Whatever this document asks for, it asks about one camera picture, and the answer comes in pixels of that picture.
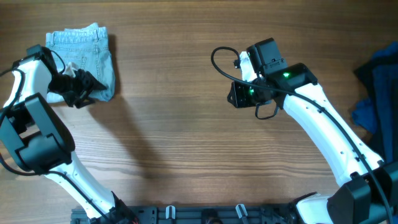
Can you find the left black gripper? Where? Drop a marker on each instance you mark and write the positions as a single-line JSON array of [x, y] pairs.
[[88, 84]]

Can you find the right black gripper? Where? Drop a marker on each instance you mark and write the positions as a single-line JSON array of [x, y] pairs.
[[240, 100]]

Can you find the light blue denim shorts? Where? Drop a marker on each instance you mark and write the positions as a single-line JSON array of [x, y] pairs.
[[87, 49]]

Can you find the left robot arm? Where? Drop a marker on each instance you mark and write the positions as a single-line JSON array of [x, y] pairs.
[[40, 143]]

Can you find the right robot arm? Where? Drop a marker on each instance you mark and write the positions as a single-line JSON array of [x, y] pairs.
[[367, 186]]

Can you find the dark blue clothes pile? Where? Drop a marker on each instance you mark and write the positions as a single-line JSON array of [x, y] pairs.
[[378, 112]]

